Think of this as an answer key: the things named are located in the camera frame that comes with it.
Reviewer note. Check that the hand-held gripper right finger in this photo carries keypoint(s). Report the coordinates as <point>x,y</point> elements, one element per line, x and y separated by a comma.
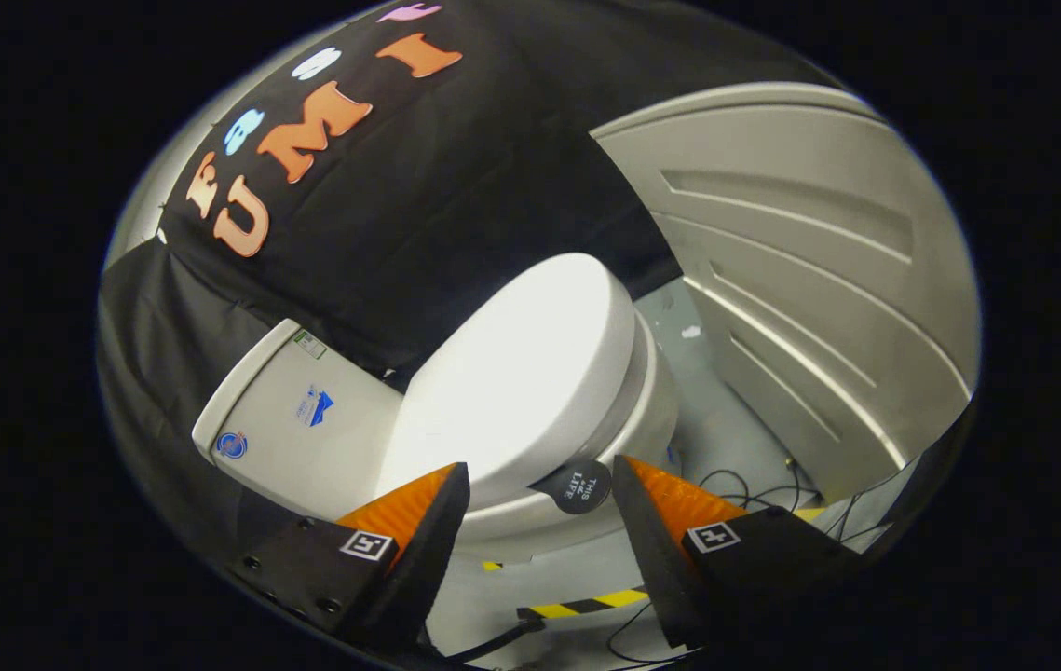
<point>656,550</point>

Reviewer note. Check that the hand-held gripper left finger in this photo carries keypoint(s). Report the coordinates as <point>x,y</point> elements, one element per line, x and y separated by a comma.
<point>428,550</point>

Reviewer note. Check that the round black lid tag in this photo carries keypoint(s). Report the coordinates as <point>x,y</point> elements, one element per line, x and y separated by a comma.
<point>577,489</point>

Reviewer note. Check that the white toilet lid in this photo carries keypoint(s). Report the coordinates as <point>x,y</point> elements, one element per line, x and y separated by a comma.
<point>511,373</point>

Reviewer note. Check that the white ceramic toilet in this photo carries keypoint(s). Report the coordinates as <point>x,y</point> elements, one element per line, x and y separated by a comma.
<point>278,447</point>

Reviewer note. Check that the yellow black hazard tape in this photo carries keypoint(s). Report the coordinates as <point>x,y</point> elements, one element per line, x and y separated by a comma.
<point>586,604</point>

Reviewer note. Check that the white washing machine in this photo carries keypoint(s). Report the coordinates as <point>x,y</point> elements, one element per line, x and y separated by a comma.
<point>819,280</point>

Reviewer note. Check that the black backdrop cloth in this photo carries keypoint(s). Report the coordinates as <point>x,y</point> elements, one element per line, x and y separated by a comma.
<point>455,186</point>

